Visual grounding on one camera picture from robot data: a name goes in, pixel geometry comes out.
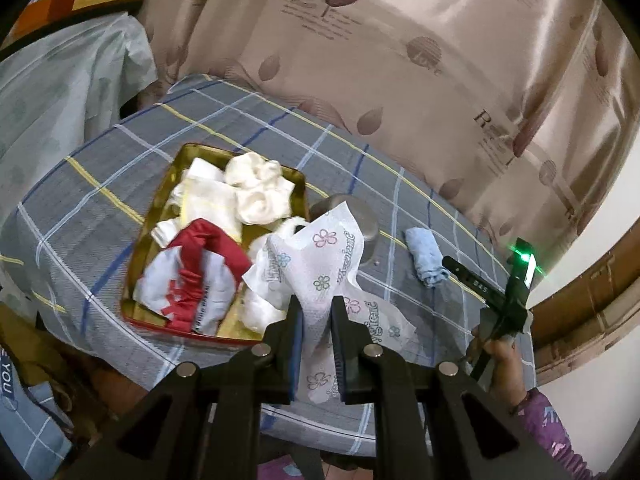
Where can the white rolled sock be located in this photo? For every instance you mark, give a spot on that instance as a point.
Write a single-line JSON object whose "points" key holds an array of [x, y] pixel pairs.
{"points": [[257, 190]]}

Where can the brown cardboard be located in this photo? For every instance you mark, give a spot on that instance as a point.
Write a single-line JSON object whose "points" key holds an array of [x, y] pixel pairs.
{"points": [[40, 340]]}

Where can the small blue towel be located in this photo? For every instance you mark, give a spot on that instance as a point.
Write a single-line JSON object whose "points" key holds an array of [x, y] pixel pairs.
{"points": [[422, 255]]}

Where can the person's right forearm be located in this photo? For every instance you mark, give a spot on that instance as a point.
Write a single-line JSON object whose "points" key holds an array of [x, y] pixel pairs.
{"points": [[550, 435]]}

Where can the orange box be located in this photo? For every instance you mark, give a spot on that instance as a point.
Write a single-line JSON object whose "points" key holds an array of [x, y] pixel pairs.
{"points": [[32, 17]]}

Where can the red and white cloth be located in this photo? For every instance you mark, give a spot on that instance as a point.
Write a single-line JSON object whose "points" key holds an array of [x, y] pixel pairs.
{"points": [[200, 240]]}

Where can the small white striped cloth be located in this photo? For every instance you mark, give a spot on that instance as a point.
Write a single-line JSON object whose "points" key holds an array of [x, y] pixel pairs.
{"points": [[166, 232]]}

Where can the dark shelf board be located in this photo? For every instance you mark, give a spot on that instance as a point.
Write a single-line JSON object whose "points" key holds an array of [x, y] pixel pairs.
{"points": [[75, 21]]}

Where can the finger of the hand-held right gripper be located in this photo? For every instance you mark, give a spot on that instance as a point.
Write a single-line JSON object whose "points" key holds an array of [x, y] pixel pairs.
{"points": [[470, 280]]}

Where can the white folded cloth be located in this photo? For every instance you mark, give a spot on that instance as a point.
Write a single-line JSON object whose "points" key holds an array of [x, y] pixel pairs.
{"points": [[207, 202]]}

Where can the blue plaid cloth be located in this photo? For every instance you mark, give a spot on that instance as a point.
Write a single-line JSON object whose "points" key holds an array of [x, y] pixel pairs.
{"points": [[30, 435]]}

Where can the pale blue cover cloth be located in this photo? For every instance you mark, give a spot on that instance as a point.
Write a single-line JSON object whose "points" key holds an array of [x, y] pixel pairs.
{"points": [[50, 100]]}

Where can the gold tin tray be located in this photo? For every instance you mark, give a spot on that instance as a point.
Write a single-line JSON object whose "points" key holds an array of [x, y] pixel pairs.
{"points": [[149, 245]]}

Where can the grey plaid bed sheet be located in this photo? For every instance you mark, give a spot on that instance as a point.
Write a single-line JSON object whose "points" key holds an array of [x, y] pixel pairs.
{"points": [[90, 200]]}

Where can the grey metal bowl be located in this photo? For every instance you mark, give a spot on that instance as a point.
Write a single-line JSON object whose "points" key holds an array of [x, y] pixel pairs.
{"points": [[367, 225]]}

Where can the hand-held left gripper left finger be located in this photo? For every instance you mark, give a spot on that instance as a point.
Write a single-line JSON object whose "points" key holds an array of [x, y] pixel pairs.
{"points": [[297, 345]]}

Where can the leaf print curtain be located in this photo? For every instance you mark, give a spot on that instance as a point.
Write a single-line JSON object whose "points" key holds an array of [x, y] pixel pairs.
{"points": [[400, 85]]}

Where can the person's right hand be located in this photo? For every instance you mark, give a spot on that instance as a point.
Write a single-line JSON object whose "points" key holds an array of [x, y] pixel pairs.
{"points": [[507, 370]]}

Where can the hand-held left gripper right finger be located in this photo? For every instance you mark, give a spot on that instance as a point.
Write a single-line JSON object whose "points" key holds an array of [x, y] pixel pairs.
{"points": [[337, 345]]}

